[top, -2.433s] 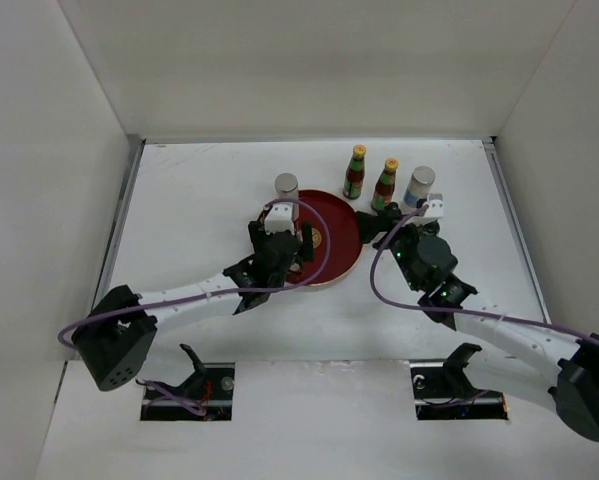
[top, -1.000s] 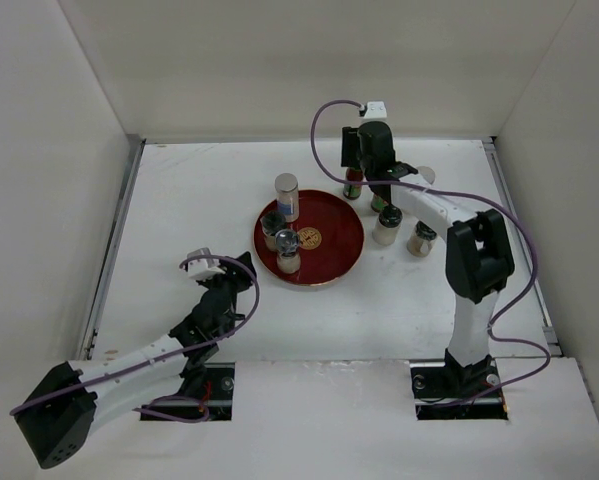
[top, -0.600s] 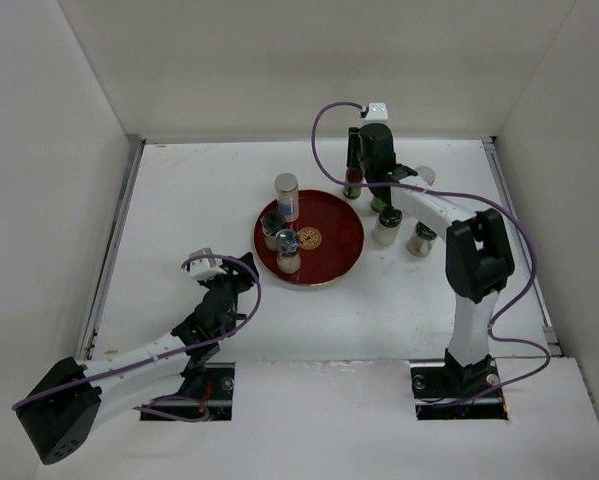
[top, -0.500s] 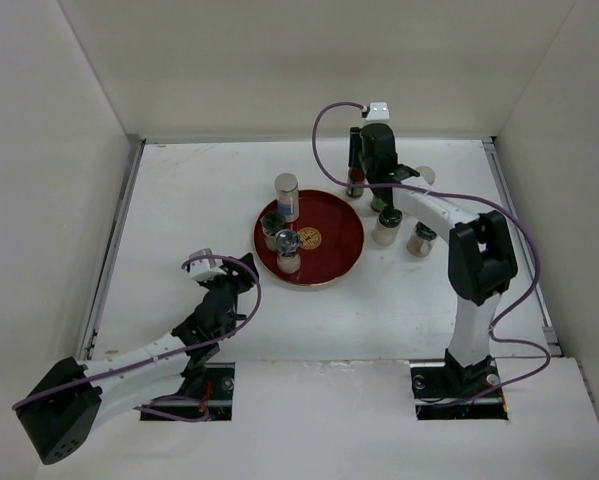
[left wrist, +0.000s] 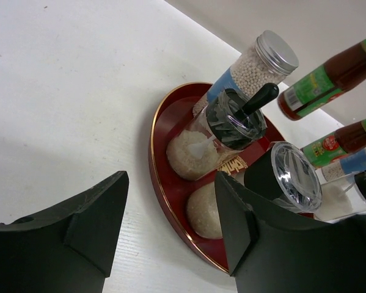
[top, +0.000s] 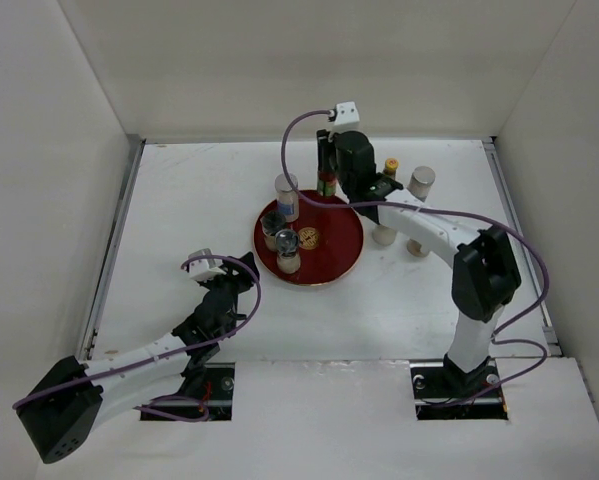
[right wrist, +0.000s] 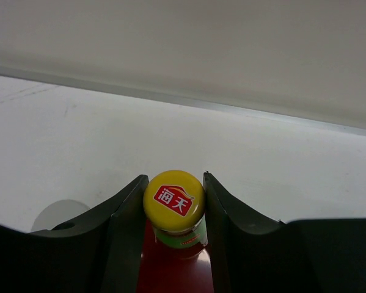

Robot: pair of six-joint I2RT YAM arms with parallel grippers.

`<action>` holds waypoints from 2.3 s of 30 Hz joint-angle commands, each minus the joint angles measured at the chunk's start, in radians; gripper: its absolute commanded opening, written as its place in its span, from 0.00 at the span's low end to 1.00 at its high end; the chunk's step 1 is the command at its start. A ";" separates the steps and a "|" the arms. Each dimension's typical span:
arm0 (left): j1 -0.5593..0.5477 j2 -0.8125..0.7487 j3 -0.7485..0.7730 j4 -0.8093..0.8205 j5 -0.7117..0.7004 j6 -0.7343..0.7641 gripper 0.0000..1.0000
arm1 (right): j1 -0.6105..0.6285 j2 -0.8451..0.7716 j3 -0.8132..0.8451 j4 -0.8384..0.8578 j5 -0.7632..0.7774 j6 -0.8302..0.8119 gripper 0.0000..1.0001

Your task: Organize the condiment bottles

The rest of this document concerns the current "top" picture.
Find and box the silver-lid spice jar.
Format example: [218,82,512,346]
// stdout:
[274,173,299,223]
[407,166,436,258]

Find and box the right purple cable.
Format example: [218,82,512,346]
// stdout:
[282,109,552,407]

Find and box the left metal table rail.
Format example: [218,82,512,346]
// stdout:
[75,134,146,360]

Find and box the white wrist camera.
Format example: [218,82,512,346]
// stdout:
[181,248,225,284]
[328,101,360,141]

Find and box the right metal table rail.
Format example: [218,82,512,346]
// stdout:
[482,137,563,357]

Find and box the sauce bottle yellow cap front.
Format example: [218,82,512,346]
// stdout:
[371,157,400,247]

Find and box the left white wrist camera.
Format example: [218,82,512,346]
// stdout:
[181,248,225,284]

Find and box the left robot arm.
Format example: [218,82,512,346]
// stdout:
[13,250,261,464]

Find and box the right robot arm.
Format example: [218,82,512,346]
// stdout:
[316,129,521,398]

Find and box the metal table rail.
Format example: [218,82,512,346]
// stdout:
[482,137,563,357]
[75,134,146,360]

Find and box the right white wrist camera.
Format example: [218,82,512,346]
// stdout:
[328,101,360,141]

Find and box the red round lacquer tray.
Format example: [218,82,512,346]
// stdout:
[253,190,364,286]

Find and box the black grinder-top shaker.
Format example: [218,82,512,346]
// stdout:
[275,228,301,275]

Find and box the black-cap glass jar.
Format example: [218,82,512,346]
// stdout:
[260,210,286,251]

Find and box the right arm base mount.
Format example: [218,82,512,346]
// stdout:
[410,359,508,421]

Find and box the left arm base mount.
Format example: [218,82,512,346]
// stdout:
[139,361,236,422]

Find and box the sauce bottle yellow cap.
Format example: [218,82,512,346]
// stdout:
[316,170,337,198]
[371,157,400,247]

